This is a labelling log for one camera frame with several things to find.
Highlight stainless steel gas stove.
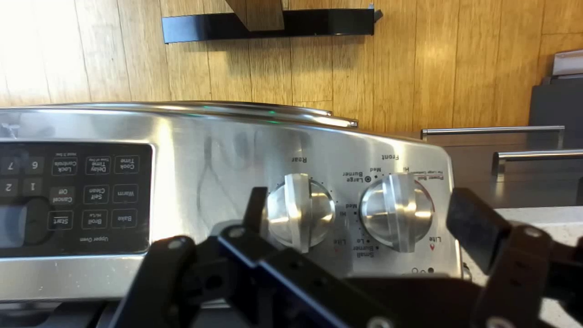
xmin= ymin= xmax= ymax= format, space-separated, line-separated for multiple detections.
xmin=0 ymin=103 xmax=460 ymax=303

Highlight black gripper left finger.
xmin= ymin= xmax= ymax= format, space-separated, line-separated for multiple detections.
xmin=110 ymin=188 xmax=267 ymax=328

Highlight dark lower cabinet drawers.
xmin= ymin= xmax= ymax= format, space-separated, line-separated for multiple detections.
xmin=413 ymin=50 xmax=583 ymax=209

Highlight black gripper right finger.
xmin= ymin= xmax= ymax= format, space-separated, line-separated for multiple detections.
xmin=445 ymin=188 xmax=583 ymax=328

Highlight black oven control panel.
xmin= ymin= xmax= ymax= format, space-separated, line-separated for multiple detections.
xmin=0 ymin=143 xmax=152 ymax=258

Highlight black wall shelf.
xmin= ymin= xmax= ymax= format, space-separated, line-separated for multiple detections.
xmin=159 ymin=8 xmax=382 ymax=45

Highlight silver stove knob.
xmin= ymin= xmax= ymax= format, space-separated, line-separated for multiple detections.
xmin=265 ymin=174 xmax=334 ymax=254
xmin=358 ymin=174 xmax=435 ymax=254

